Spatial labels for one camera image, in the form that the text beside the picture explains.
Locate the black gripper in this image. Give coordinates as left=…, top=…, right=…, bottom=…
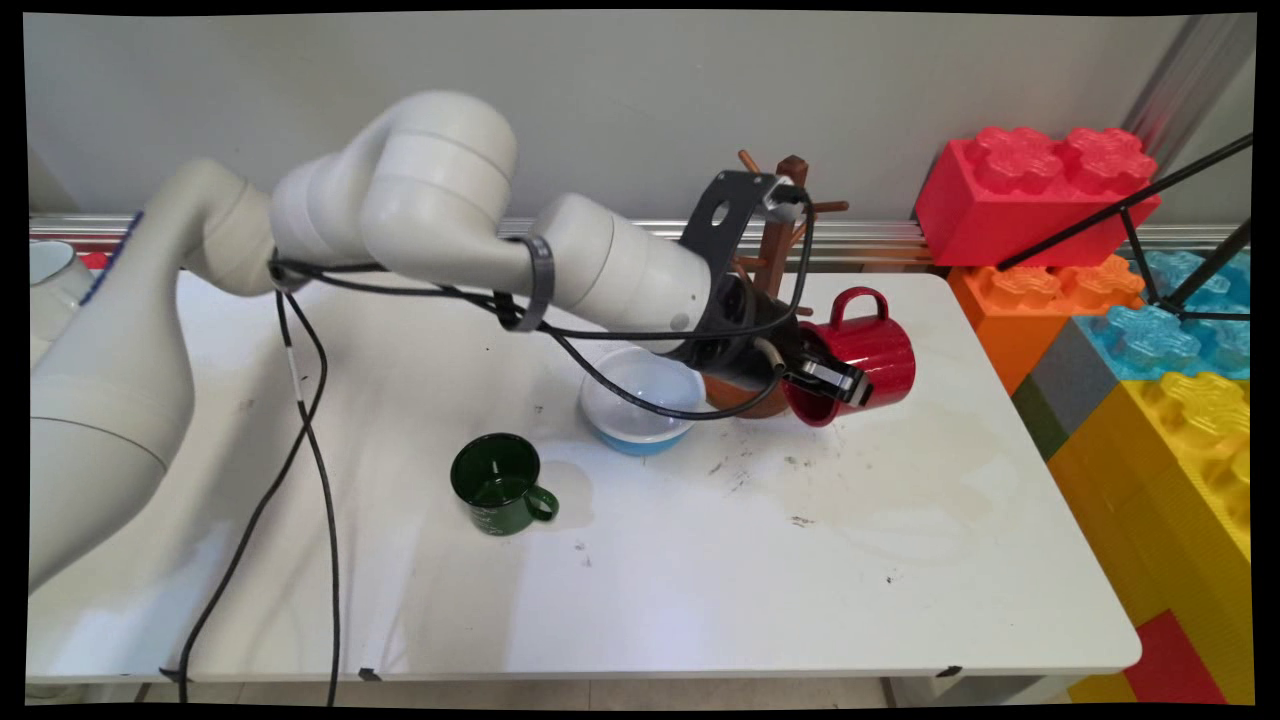
left=684, top=272, right=870, bottom=409

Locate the red metal mug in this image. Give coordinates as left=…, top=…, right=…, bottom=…
left=785, top=286, right=918, bottom=429

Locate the brown wooden mug tree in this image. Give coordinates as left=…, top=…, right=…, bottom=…
left=702, top=150, right=851, bottom=421

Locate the big orange toy brick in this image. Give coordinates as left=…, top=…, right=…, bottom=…
left=947, top=257, right=1144, bottom=397

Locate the white and blue bowl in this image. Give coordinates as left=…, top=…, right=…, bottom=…
left=579, top=345, right=708, bottom=458

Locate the big red toy brick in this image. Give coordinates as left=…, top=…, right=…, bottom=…
left=912, top=126, right=1161, bottom=271

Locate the big dark green toy brick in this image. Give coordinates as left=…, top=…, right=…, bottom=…
left=1010, top=375, right=1070, bottom=463

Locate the big light blue toy brick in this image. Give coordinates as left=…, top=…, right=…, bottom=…
left=1070, top=250, right=1253, bottom=384

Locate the black tripod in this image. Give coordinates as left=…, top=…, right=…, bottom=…
left=995, top=135, right=1254, bottom=326

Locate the dark green enamel mug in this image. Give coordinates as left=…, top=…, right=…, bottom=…
left=450, top=432, right=561, bottom=537

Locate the big yellow toy brick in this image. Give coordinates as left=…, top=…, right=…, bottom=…
left=1045, top=372, right=1254, bottom=706

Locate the flat red toy brick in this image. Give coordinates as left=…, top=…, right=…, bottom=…
left=1120, top=609, right=1227, bottom=706

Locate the black cable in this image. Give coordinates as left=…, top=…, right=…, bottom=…
left=176, top=260, right=789, bottom=707
left=176, top=186, right=816, bottom=707

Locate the aluminium rail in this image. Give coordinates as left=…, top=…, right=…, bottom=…
left=28, top=212, right=1251, bottom=274

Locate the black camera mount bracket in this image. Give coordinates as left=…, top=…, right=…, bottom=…
left=677, top=169, right=783, bottom=265

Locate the grey cable strap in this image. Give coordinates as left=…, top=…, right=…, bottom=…
left=494, top=234, right=557, bottom=334

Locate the aluminium post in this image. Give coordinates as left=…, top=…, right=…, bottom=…
left=1118, top=14, right=1254, bottom=179

